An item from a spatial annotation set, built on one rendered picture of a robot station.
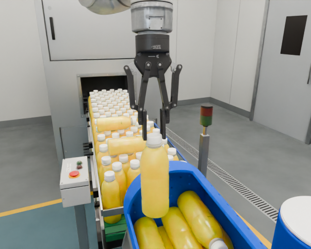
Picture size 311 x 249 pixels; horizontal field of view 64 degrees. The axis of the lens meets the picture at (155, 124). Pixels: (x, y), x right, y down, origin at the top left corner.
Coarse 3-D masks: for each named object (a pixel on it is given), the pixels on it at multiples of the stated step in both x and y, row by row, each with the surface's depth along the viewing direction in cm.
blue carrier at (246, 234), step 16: (176, 176) 79; (192, 176) 81; (128, 192) 74; (176, 192) 81; (208, 192) 64; (128, 208) 72; (224, 208) 58; (128, 224) 69; (160, 224) 84; (224, 224) 74; (240, 224) 54; (240, 240) 66; (256, 240) 51
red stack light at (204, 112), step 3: (201, 108) 125; (204, 108) 124; (210, 108) 124; (201, 111) 125; (204, 111) 124; (207, 111) 124; (210, 111) 124; (201, 114) 126; (204, 114) 125; (207, 114) 124; (210, 114) 125
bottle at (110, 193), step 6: (108, 180) 93; (114, 180) 95; (102, 186) 94; (108, 186) 93; (114, 186) 93; (102, 192) 94; (108, 192) 93; (114, 192) 93; (102, 198) 96; (108, 198) 94; (114, 198) 94; (102, 204) 97; (108, 204) 95; (114, 204) 95; (120, 204) 99; (108, 216) 97; (114, 216) 97; (120, 216) 100; (108, 222) 98; (114, 222) 98
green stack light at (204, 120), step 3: (201, 117) 126; (204, 117) 125; (207, 117) 125; (210, 117) 125; (201, 120) 127; (204, 120) 126; (207, 120) 125; (210, 120) 126; (201, 123) 127; (204, 123) 126; (207, 123) 126; (210, 123) 127
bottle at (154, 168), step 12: (156, 144) 59; (144, 156) 60; (156, 156) 59; (144, 168) 60; (156, 168) 59; (168, 168) 61; (144, 180) 61; (156, 180) 60; (168, 180) 62; (144, 192) 61; (156, 192) 60; (168, 192) 63; (144, 204) 62; (156, 204) 61; (168, 204) 64; (156, 216) 62
